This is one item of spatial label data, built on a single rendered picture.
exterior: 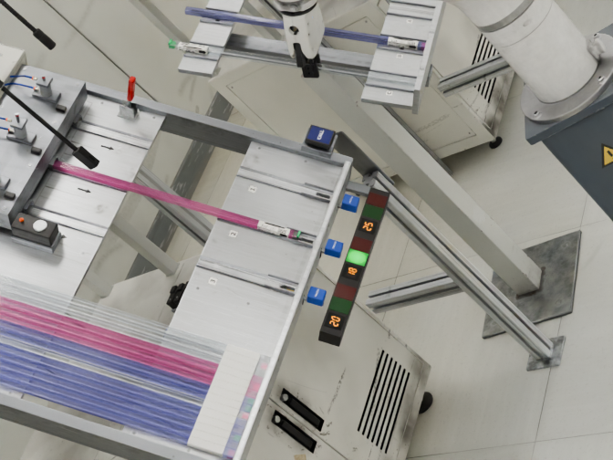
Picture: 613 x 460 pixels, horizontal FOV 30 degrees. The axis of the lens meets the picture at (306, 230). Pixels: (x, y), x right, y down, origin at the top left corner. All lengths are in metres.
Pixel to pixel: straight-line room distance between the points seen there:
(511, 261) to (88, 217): 1.05
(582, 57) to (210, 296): 0.76
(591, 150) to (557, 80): 0.14
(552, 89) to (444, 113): 1.30
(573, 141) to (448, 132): 1.32
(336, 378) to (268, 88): 1.09
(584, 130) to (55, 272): 0.95
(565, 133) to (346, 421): 0.90
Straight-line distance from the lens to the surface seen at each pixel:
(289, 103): 3.34
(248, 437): 1.89
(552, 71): 1.89
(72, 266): 2.09
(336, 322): 2.04
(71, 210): 2.16
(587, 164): 1.99
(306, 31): 2.16
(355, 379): 2.57
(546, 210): 2.98
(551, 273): 2.80
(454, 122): 3.21
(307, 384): 2.46
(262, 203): 2.16
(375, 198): 2.20
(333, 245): 2.10
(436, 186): 2.56
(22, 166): 2.16
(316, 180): 2.20
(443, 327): 2.94
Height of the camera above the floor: 1.73
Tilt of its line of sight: 28 degrees down
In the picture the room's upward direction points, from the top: 48 degrees counter-clockwise
